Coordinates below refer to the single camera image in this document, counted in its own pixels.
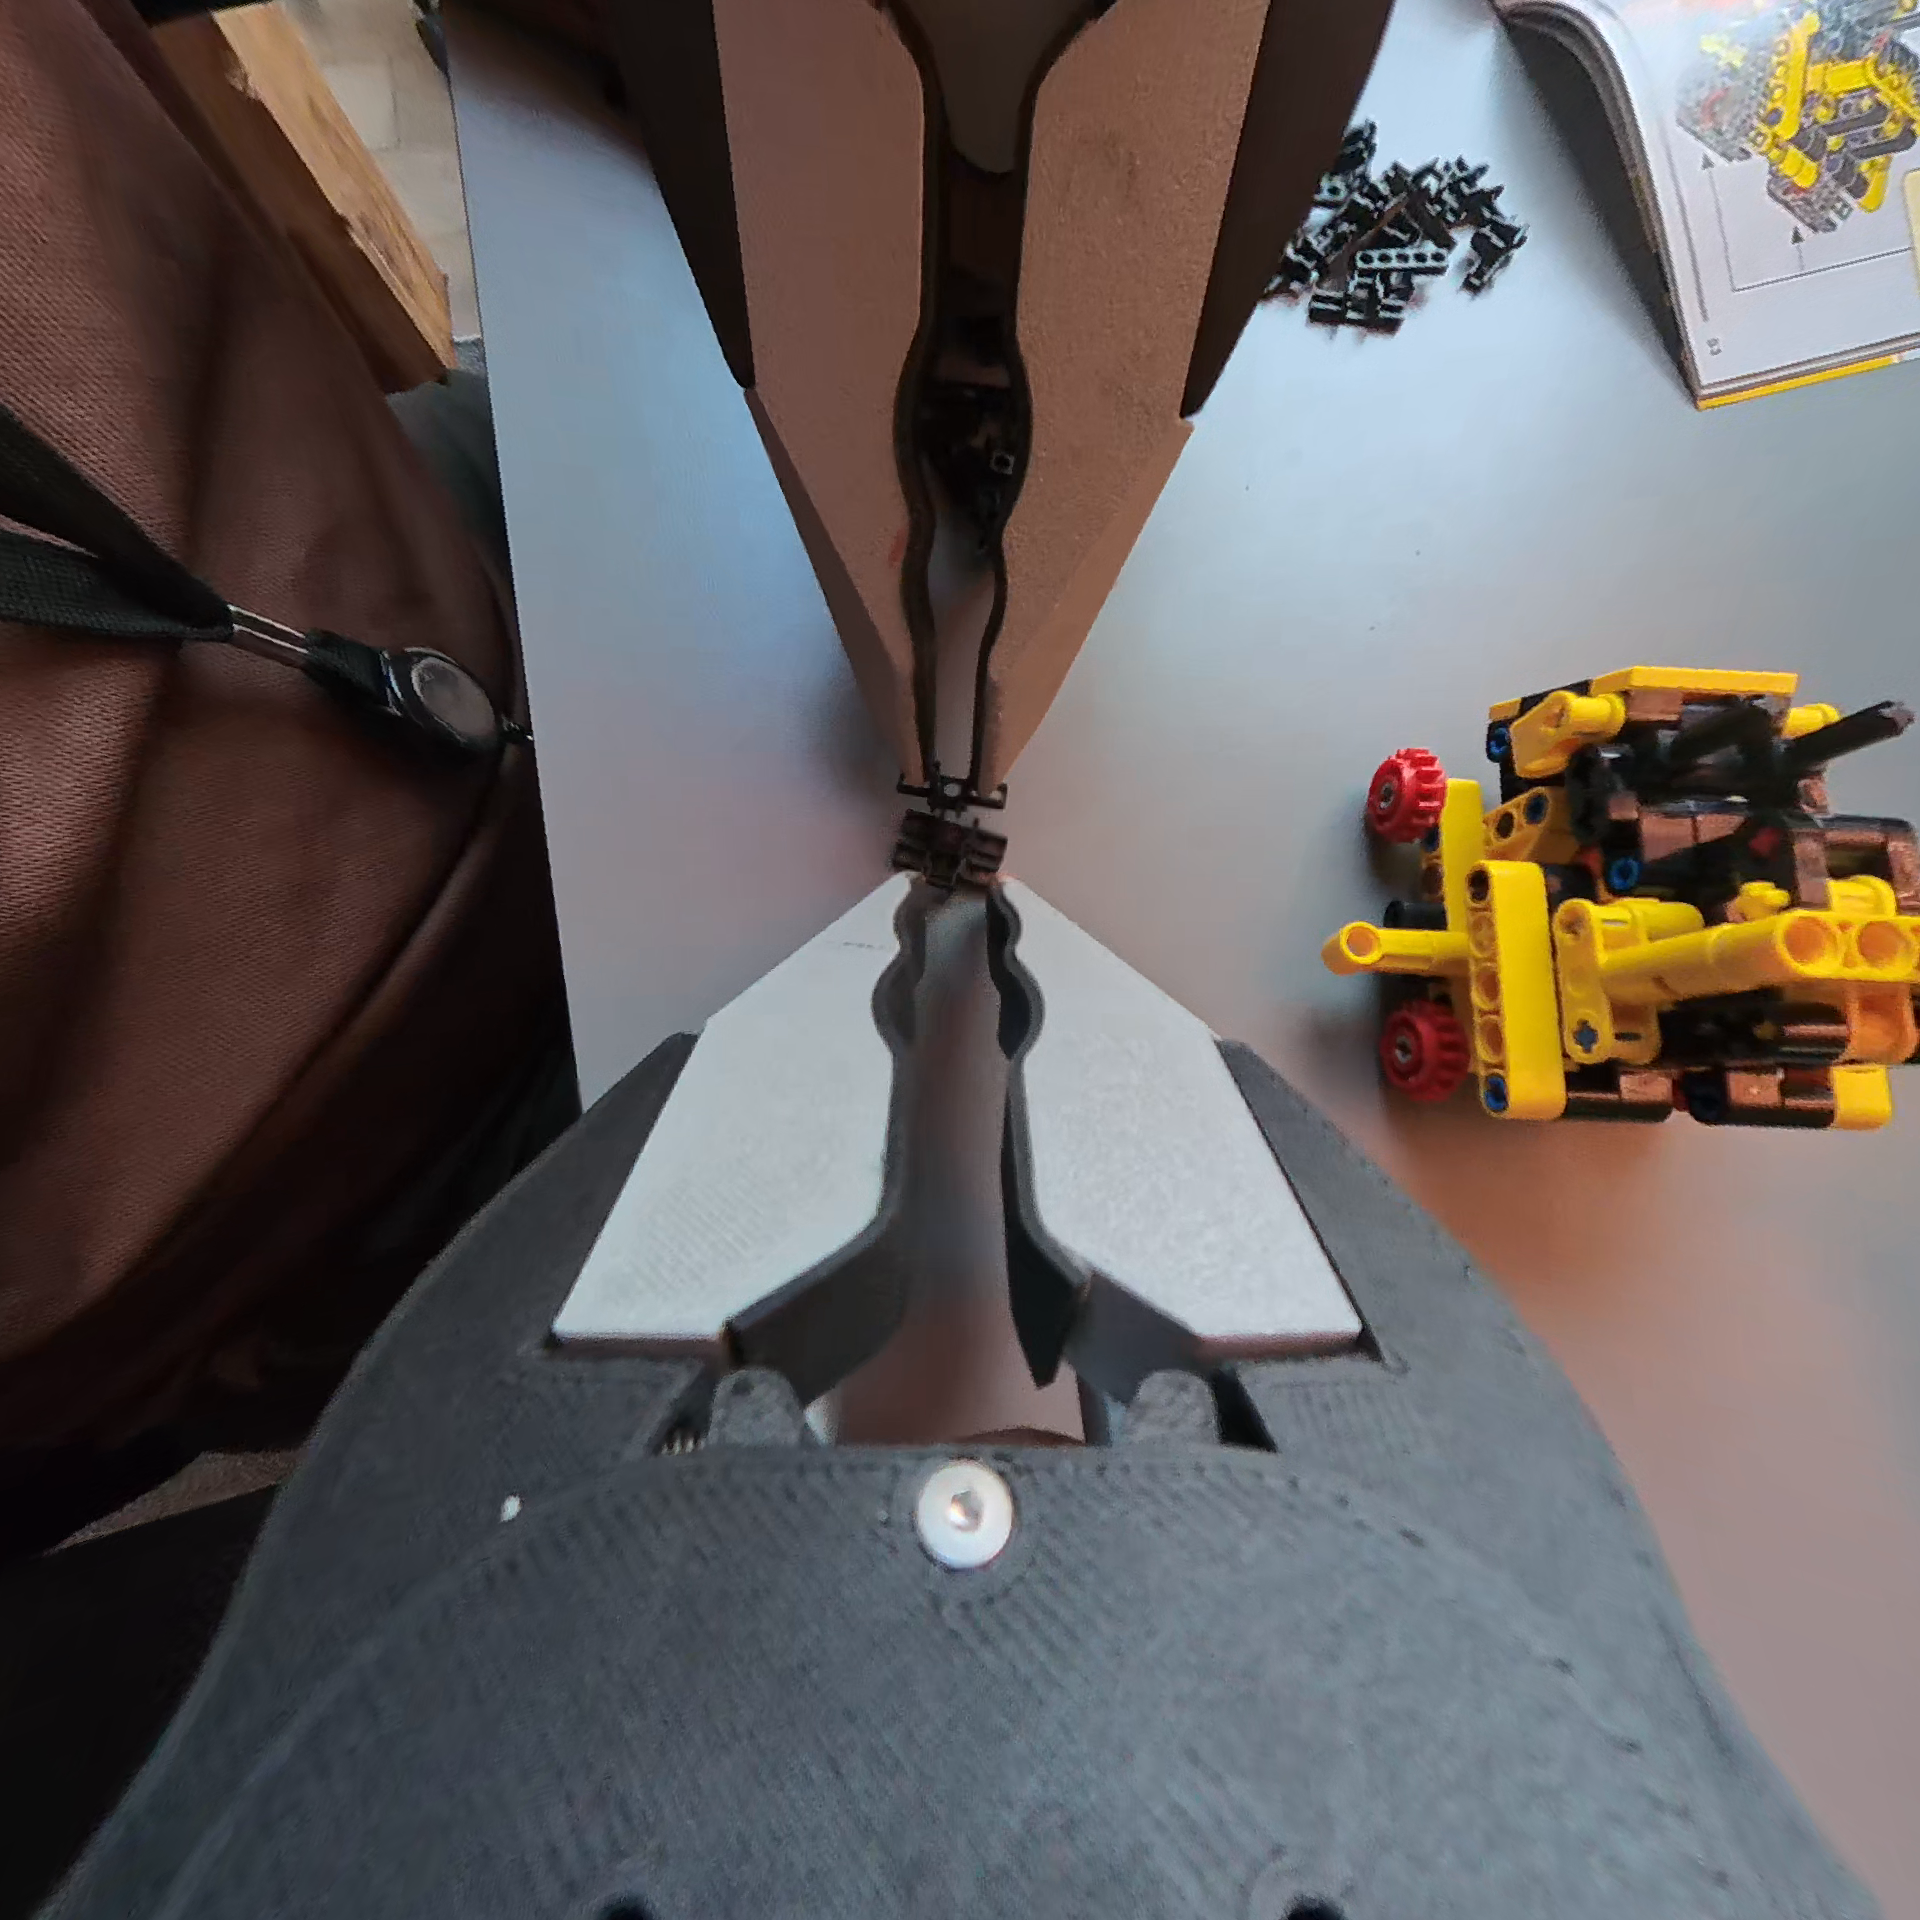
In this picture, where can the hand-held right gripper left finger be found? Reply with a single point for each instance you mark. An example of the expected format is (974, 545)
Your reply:
(720, 1185)

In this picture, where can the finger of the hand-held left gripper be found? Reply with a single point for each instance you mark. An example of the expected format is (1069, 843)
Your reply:
(825, 299)
(1124, 299)

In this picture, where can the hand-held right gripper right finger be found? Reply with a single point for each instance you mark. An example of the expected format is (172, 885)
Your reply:
(1170, 1185)

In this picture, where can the black lego track link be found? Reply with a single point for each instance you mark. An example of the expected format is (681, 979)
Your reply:
(945, 849)

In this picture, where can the pile of black lego pieces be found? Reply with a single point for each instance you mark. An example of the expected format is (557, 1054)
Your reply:
(1395, 240)

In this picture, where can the lego instruction booklet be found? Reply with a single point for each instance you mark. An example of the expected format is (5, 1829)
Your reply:
(1770, 195)

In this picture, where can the yellow and black lego vehicle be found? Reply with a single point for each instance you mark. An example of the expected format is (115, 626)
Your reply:
(1651, 944)

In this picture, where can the person's dark trousers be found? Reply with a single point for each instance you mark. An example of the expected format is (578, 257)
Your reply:
(442, 465)

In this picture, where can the wooden furniture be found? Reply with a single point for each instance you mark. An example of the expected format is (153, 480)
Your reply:
(307, 224)

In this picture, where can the brown backpack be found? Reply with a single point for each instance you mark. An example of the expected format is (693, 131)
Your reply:
(225, 975)

